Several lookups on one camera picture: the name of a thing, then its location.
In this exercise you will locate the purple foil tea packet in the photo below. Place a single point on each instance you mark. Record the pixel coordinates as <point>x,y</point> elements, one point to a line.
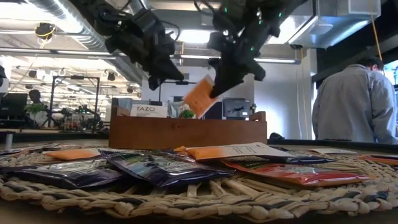
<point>12,152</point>
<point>68,173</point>
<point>164,169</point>

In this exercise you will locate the black computer monitor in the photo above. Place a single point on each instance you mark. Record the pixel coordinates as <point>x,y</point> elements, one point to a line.
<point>216,112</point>
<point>155,102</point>
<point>236,107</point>
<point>14,104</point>

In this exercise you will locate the red foil tea packet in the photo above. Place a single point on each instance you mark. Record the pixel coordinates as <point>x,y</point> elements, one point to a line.
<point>34,146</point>
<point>381,160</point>
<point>298,177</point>

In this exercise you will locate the black and yellow ceiling device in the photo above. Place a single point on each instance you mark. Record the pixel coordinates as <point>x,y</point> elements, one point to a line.
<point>45,31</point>

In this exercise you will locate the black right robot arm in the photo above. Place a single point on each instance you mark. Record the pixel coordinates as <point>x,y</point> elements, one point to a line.
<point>248,12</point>

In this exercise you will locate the silver round ventilation duct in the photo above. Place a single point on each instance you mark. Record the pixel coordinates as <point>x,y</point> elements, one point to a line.
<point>93,40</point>

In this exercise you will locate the white and orange tea packet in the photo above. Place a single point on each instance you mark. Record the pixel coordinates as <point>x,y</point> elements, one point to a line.
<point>148,111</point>
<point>334,151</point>
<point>242,151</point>
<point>73,154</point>
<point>199,98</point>

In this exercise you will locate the leafy green office plant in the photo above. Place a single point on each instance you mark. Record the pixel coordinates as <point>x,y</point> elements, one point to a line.
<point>187,114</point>
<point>35,108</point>

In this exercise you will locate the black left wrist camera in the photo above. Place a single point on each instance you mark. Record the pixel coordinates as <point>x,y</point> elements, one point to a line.
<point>149,21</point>

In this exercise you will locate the black ceiling spotlight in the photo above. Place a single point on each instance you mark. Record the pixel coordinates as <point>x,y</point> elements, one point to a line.
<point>32,73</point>
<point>130,90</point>
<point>111,76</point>

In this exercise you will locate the person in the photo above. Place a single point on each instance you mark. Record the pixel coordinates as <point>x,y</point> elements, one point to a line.
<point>35,95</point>
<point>354,102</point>

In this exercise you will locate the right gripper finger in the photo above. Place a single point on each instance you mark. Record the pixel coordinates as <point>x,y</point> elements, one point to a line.
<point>228,77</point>

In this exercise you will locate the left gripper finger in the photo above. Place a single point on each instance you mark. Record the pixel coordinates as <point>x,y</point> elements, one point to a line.
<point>169,71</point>
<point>153,81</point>

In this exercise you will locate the grey metal post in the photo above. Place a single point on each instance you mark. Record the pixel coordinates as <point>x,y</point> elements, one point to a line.
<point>8,141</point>

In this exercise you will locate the black framed window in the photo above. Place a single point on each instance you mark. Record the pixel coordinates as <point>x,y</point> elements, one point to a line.
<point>391,73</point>

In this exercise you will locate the white cloth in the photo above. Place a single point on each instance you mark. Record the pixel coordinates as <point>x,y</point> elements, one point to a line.
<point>174,109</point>

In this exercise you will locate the round woven straw placemat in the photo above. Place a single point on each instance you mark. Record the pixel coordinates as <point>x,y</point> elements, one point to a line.
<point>217,202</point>

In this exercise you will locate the wooden organizer box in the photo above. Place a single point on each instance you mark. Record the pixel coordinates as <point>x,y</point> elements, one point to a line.
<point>186,133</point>

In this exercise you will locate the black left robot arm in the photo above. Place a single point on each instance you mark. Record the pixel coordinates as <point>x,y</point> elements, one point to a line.
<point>102,12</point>

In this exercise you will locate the grey partition panel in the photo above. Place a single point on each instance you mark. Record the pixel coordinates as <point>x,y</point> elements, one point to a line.
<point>124,102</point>

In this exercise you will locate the black rounded object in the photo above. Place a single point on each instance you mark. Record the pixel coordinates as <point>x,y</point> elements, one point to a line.
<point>276,136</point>

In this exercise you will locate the long ceiling light strip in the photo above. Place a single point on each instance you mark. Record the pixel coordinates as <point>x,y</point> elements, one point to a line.
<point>276,60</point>

